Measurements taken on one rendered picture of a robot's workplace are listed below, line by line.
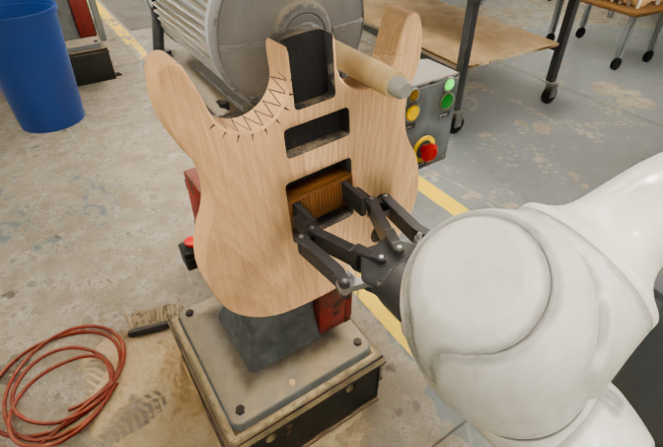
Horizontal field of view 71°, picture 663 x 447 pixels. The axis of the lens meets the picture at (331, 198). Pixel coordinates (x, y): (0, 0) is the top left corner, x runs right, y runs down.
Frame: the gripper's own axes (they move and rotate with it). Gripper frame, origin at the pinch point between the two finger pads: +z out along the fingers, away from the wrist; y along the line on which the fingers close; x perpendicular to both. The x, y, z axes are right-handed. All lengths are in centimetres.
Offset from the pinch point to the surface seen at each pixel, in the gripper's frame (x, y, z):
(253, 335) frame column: -65, -5, 35
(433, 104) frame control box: -3.9, 35.9, 16.7
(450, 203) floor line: -116, 123, 84
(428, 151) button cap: -12.5, 33.2, 14.3
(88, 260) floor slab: -106, -41, 144
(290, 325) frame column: -69, 6, 34
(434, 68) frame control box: 0.7, 39.9, 21.3
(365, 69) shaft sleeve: 16.2, 7.5, 0.6
